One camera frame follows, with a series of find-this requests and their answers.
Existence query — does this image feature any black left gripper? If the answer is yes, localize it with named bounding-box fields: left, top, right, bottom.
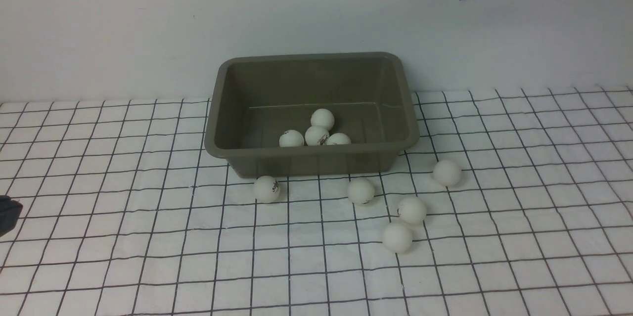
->
left=0, top=196, right=23, bottom=236

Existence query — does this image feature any white printed ball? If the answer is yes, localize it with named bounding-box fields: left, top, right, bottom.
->
left=253, top=176, right=281, bottom=203
left=304, top=125, right=330, bottom=146

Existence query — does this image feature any white black-grid tablecloth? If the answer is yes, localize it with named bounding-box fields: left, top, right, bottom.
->
left=0, top=88, right=633, bottom=316

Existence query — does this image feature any olive green plastic bin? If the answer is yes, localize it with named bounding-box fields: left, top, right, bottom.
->
left=204, top=52, right=420, bottom=177

